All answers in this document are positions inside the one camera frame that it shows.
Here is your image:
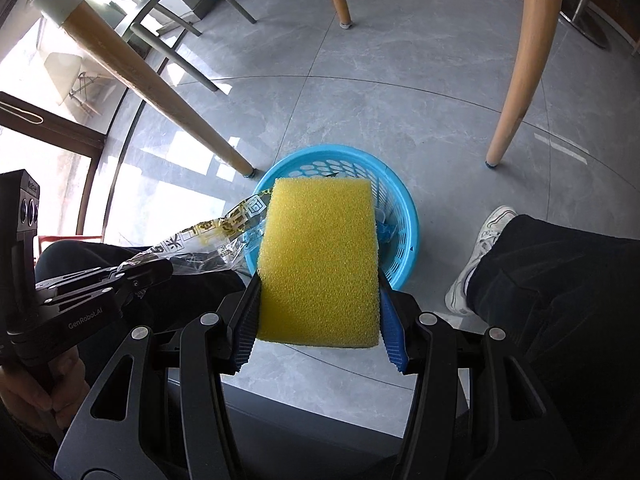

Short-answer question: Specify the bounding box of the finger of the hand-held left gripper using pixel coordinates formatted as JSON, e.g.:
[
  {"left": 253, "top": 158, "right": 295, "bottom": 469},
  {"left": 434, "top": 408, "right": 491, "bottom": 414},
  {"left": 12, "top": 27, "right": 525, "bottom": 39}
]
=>
[
  {"left": 44, "top": 259, "right": 173, "bottom": 319},
  {"left": 35, "top": 264, "right": 126, "bottom": 297}
]

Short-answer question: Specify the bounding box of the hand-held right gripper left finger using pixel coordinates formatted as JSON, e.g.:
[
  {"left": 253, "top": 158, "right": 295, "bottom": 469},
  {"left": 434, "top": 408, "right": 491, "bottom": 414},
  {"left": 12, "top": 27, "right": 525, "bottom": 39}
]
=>
[{"left": 52, "top": 270, "right": 266, "bottom": 480}]

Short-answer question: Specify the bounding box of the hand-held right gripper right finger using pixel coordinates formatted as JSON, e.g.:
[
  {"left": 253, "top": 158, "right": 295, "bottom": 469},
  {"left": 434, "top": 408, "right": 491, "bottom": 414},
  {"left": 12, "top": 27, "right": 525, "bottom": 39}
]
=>
[{"left": 375, "top": 267, "right": 583, "bottom": 480}]

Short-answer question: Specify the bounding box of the clear yellow printed wrapper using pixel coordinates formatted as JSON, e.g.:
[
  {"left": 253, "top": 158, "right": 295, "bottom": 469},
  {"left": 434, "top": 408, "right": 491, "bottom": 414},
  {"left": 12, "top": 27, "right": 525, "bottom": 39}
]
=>
[{"left": 120, "top": 195, "right": 273, "bottom": 281}]

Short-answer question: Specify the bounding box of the blue plastic basket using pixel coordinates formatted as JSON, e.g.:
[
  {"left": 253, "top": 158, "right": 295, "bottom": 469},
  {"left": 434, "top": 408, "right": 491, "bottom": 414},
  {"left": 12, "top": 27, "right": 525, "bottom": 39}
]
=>
[{"left": 245, "top": 145, "right": 420, "bottom": 293}]

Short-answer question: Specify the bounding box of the yellow sponge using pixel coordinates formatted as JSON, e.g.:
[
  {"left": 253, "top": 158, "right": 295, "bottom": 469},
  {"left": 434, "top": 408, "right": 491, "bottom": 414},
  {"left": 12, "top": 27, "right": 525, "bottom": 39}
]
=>
[{"left": 256, "top": 176, "right": 381, "bottom": 350}]

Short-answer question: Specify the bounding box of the person's left hand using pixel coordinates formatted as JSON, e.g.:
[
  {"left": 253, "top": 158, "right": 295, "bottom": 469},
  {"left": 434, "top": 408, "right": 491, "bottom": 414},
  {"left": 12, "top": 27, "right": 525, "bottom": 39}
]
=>
[{"left": 0, "top": 345, "right": 93, "bottom": 431}]

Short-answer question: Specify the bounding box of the white sneaker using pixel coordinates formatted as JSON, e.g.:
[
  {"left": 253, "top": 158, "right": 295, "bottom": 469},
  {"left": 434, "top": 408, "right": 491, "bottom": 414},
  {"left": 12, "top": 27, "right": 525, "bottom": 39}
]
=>
[{"left": 445, "top": 205, "right": 518, "bottom": 316}]

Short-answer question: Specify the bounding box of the black framed glass door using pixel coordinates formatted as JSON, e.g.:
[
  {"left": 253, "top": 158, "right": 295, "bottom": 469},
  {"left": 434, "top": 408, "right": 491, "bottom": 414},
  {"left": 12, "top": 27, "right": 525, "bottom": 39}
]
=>
[{"left": 0, "top": 91, "right": 108, "bottom": 161}]

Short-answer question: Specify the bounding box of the person's right leg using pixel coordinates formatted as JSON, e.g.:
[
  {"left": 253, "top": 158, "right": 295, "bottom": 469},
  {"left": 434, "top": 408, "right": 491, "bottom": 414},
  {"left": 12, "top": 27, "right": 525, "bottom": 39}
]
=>
[{"left": 465, "top": 214, "right": 640, "bottom": 461}]

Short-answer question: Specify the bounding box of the round white table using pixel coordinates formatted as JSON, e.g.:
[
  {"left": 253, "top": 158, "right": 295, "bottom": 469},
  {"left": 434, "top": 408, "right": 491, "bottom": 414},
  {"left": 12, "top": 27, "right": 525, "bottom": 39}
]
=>
[{"left": 27, "top": 0, "right": 566, "bottom": 181}]

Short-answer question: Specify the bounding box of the white outdoor chair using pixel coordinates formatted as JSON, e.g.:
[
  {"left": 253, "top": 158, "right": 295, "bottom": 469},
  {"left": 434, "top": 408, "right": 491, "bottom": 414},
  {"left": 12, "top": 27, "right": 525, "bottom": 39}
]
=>
[{"left": 42, "top": 52, "right": 101, "bottom": 116}]

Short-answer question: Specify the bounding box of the metal pedestal stand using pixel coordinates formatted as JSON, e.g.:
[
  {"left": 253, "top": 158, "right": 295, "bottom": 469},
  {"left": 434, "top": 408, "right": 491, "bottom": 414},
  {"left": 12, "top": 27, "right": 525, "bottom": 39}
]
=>
[{"left": 559, "top": 0, "right": 613, "bottom": 51}]

